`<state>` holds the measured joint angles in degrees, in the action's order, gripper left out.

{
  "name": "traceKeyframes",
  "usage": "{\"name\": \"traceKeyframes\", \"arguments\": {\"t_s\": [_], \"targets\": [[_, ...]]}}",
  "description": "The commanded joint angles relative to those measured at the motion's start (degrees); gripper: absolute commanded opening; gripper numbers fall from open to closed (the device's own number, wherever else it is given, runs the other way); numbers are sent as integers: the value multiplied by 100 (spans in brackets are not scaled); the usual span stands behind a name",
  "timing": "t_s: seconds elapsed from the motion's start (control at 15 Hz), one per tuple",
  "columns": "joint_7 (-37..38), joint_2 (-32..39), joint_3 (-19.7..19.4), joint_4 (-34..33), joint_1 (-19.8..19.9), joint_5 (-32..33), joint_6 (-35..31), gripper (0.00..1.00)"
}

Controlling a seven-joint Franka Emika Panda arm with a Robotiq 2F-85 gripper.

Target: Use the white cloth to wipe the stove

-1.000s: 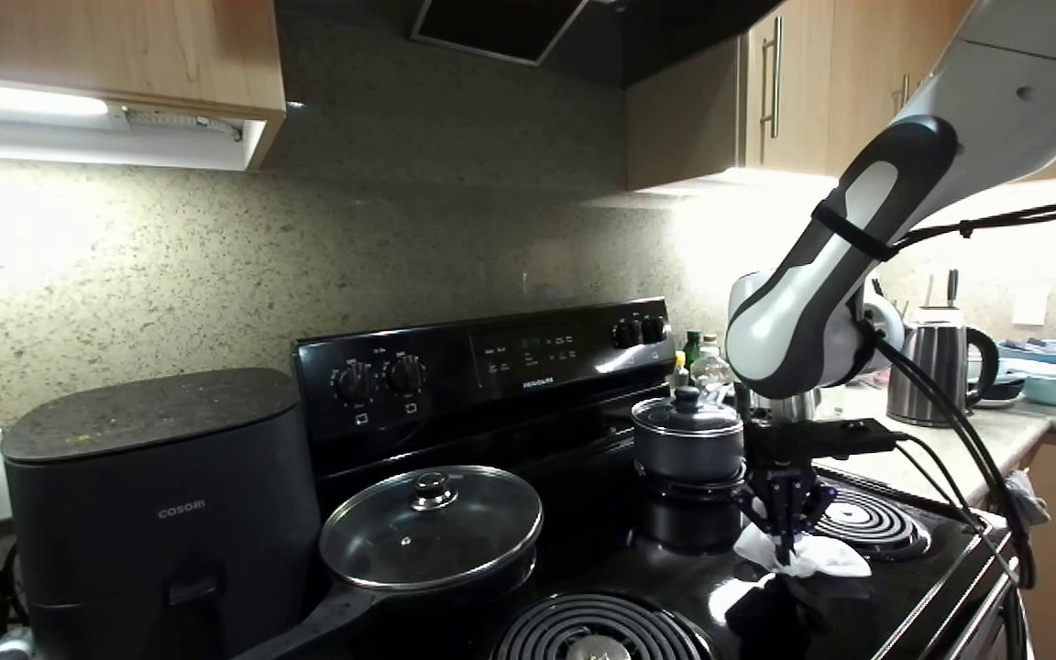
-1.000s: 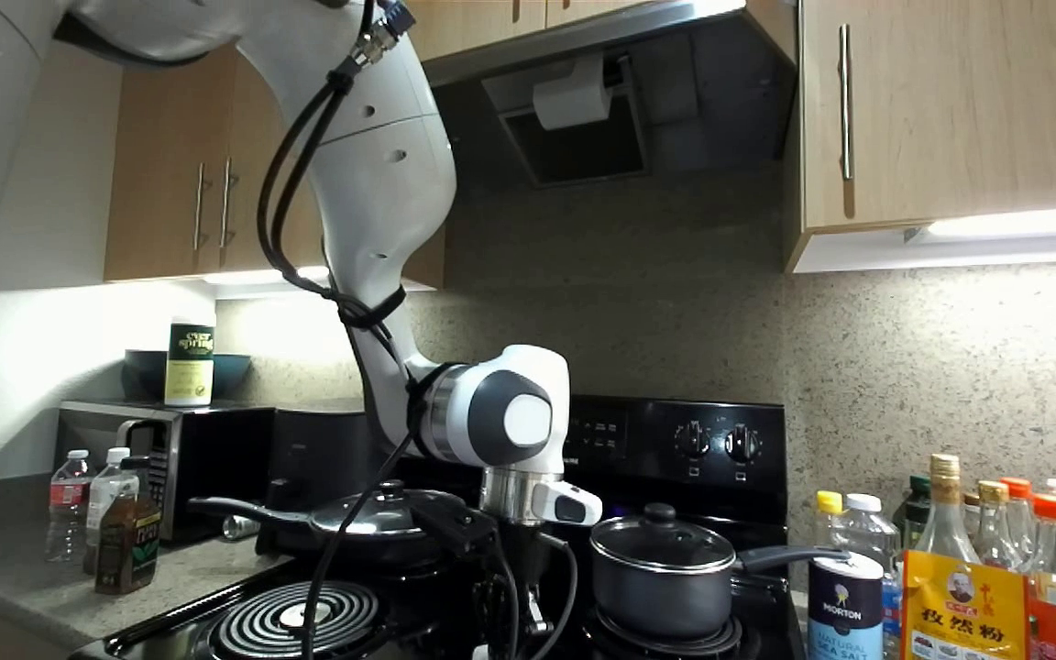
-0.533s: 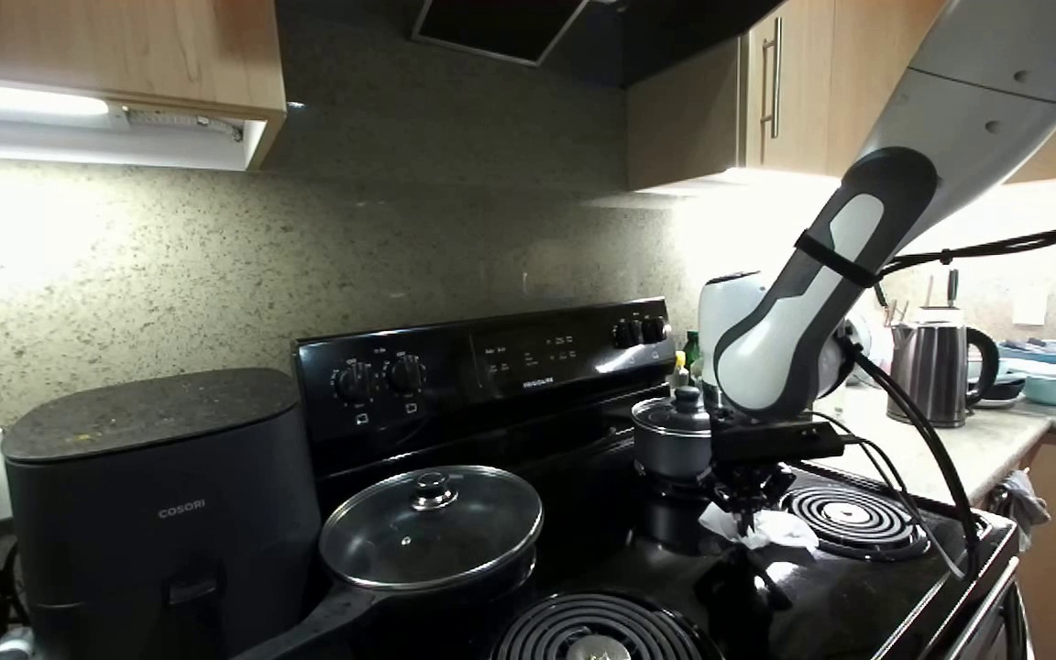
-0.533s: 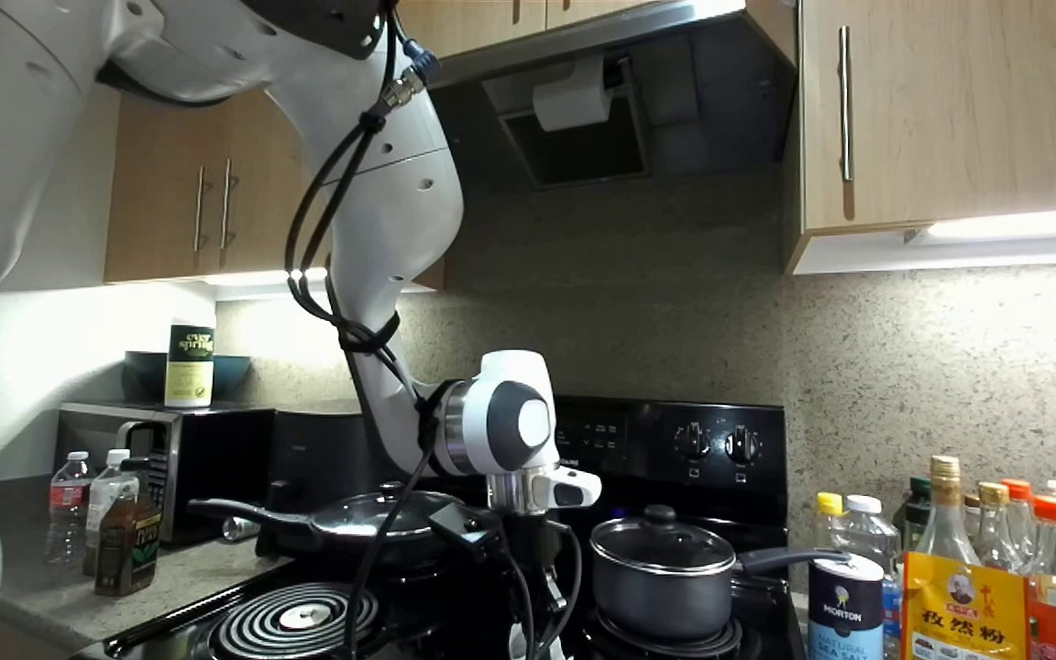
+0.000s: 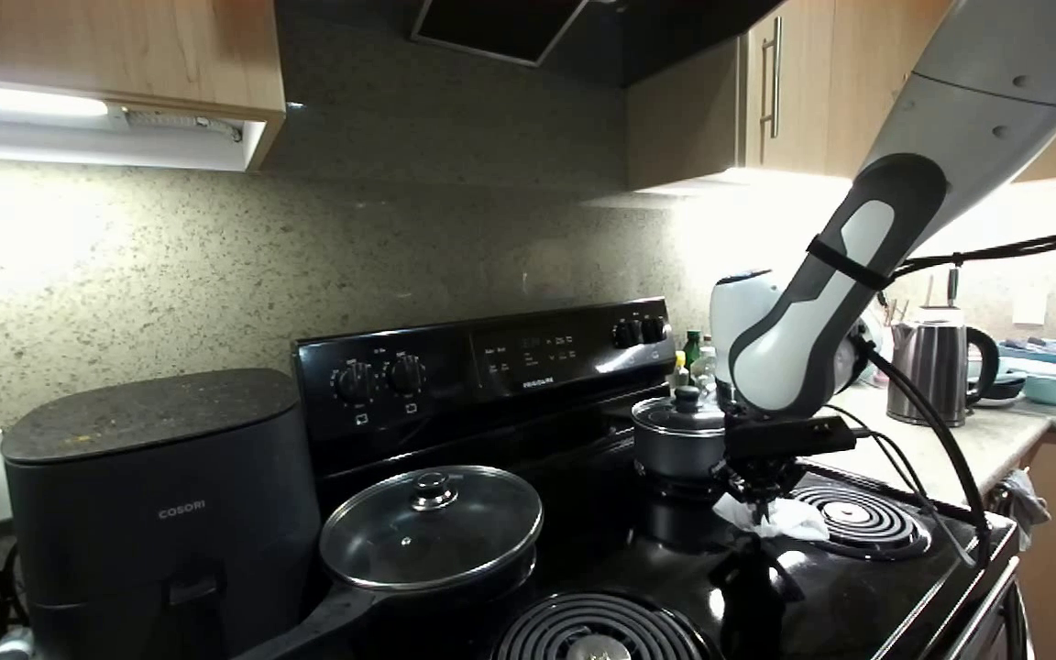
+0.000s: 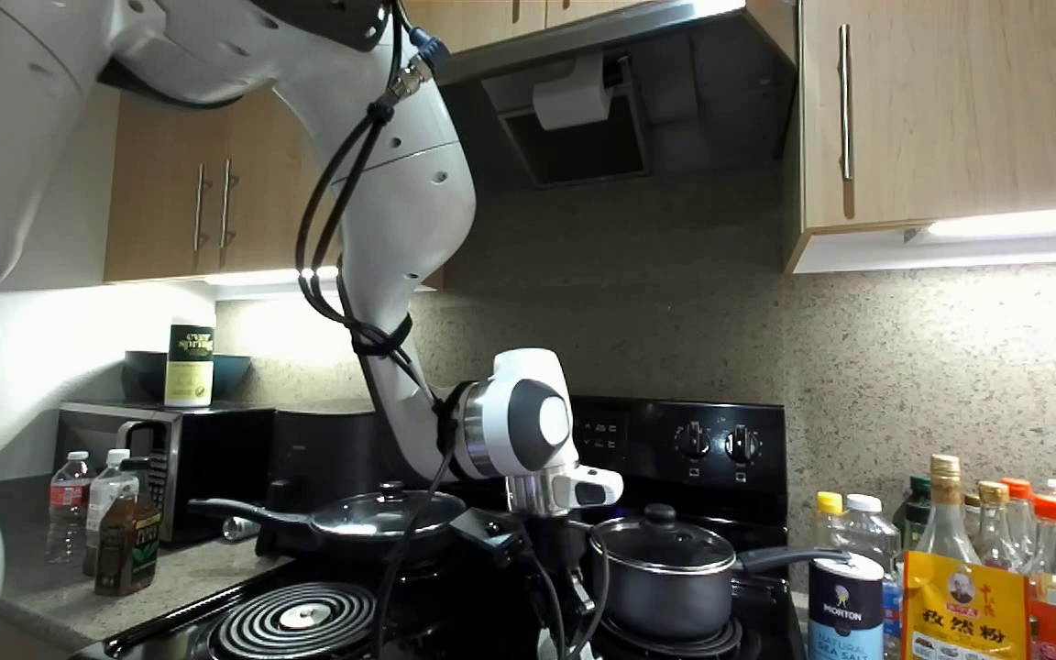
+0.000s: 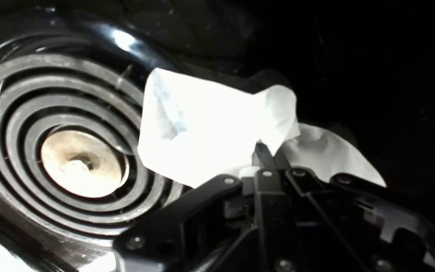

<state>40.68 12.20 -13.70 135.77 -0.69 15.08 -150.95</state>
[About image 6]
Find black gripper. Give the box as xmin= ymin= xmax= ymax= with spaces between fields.
xmin=523 ymin=510 xmax=597 ymax=646

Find black electric stove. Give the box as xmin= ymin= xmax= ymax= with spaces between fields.
xmin=98 ymin=385 xmax=800 ymax=660

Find black coil stove burner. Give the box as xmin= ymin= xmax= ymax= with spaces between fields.
xmin=593 ymin=608 xmax=756 ymax=660
xmin=204 ymin=575 xmax=387 ymax=660

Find black stove knob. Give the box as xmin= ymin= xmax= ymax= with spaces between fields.
xmin=672 ymin=420 xmax=712 ymax=464
xmin=723 ymin=421 xmax=762 ymax=467

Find glass saucepan lid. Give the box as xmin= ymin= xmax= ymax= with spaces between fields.
xmin=590 ymin=502 xmax=744 ymax=582

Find dark grey saucepan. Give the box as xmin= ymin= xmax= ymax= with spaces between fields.
xmin=590 ymin=543 xmax=846 ymax=646

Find glass frying pan lid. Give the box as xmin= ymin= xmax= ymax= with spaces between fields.
xmin=307 ymin=478 xmax=468 ymax=543

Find black frying pan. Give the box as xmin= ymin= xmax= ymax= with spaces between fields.
xmin=187 ymin=489 xmax=472 ymax=575

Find black countertop appliance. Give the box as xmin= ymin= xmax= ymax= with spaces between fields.
xmin=266 ymin=407 xmax=401 ymax=519

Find yellow cap bottle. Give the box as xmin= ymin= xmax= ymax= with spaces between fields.
xmin=809 ymin=489 xmax=859 ymax=558

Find dark blue salt canister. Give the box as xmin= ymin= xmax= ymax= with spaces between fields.
xmin=805 ymin=546 xmax=892 ymax=660

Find black silver microwave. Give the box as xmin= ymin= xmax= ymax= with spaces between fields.
xmin=54 ymin=400 xmax=277 ymax=552

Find dark green bottle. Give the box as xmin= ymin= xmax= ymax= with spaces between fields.
xmin=899 ymin=473 xmax=934 ymax=546

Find gold cap clear bottle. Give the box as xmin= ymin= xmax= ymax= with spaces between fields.
xmin=913 ymin=450 xmax=987 ymax=570

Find under-cabinet light strip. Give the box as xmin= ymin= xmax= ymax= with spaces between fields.
xmin=199 ymin=266 xmax=347 ymax=296
xmin=908 ymin=201 xmax=1056 ymax=249

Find brown sauce bottle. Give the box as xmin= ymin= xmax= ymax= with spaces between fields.
xmin=93 ymin=492 xmax=166 ymax=602

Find tan cap bottle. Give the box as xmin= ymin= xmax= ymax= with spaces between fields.
xmin=970 ymin=478 xmax=1015 ymax=572

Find white label water bottle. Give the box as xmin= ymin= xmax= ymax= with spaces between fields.
xmin=79 ymin=444 xmax=144 ymax=580

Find dark teal bowl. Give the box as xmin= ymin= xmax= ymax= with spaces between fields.
xmin=121 ymin=350 xmax=256 ymax=410

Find small orange cap bottle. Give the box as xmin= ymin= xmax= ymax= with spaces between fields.
xmin=998 ymin=473 xmax=1036 ymax=563

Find white hood lamp cover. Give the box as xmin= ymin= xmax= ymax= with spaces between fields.
xmin=528 ymin=51 xmax=616 ymax=135

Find steel range hood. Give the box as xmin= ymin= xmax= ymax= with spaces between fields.
xmin=430 ymin=0 xmax=800 ymax=196

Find red label orange cap bottle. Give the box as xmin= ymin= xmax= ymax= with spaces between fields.
xmin=1024 ymin=492 xmax=1056 ymax=660

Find red label water bottle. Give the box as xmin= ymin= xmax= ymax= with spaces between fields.
xmin=45 ymin=447 xmax=94 ymax=570

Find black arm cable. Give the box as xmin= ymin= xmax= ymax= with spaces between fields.
xmin=293 ymin=24 xmax=624 ymax=660

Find short steel cabinet handle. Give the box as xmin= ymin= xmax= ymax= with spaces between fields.
xmin=216 ymin=157 xmax=238 ymax=256
xmin=187 ymin=161 xmax=209 ymax=256

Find long steel cabinet handle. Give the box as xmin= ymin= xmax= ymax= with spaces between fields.
xmin=832 ymin=24 xmax=859 ymax=223

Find wooden two-door wall cabinet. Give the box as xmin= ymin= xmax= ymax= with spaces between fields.
xmin=101 ymin=85 xmax=341 ymax=285

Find short wooden wall cabinet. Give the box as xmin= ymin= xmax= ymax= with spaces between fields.
xmin=402 ymin=0 xmax=679 ymax=60

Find wooden single-door wall cabinet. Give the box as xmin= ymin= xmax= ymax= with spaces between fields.
xmin=782 ymin=0 xmax=1056 ymax=278

